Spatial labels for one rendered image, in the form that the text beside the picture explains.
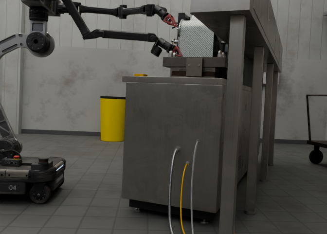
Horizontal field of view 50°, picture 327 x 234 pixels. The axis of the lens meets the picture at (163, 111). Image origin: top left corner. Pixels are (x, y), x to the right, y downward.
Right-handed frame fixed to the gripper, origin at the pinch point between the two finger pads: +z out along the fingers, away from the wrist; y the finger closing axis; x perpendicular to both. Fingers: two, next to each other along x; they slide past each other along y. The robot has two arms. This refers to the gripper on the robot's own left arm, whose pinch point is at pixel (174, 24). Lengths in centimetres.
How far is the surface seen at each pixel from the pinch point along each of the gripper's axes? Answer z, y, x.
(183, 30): 11.4, 8.9, 1.2
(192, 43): 22.4, 9.0, -0.5
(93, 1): -275, -311, -83
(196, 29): 18.3, 9.0, 7.4
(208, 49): 33.3, 9.1, 2.9
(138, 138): 44, 35, -67
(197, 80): 48, 35, -13
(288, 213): 147, -18, -46
